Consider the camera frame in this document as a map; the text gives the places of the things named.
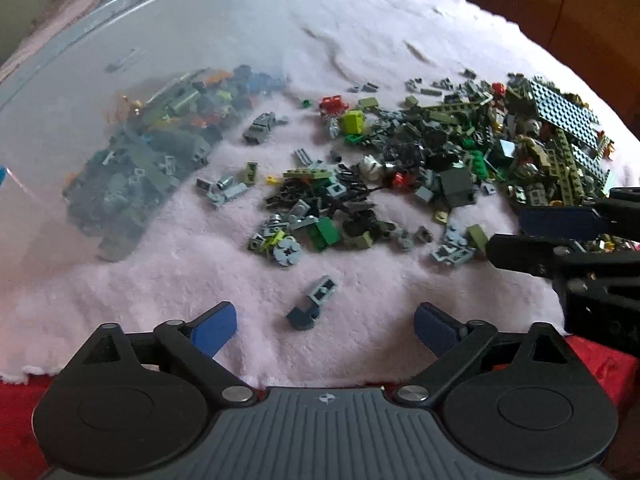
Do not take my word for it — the dark blue curved brick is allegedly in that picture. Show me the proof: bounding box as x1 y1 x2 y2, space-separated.
286 305 320 331

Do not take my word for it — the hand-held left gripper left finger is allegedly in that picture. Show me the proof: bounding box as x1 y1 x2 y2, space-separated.
67 301 256 407

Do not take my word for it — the clear plastic storage box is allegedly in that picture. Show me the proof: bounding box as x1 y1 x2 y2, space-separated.
0 0 301 271

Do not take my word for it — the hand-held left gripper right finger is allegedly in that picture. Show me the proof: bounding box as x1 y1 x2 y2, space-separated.
392 302 583 406

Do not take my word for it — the pink striped quilt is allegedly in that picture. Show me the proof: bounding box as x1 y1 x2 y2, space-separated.
0 0 136 68

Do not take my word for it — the large grey studded baseplate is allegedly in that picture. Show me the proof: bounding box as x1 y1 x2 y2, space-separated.
532 78 601 136

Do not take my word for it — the long blue-grey studded plate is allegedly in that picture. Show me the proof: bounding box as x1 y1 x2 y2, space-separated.
567 142 611 183

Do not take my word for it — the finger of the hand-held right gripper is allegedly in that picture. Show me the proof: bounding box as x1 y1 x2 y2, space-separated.
486 234 601 281
518 187 640 241

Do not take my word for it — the building brick pile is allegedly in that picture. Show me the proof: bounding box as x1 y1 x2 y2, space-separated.
195 67 640 331

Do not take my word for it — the stored building brick heap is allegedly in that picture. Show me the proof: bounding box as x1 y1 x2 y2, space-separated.
62 65 288 263

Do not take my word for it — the brown wooden dresser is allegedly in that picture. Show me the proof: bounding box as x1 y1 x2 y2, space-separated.
390 0 640 141

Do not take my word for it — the round grey studded piece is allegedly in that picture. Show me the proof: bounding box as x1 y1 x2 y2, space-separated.
274 240 301 265

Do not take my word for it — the pink fluffy blanket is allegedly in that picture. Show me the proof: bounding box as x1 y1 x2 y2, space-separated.
0 0 640 388

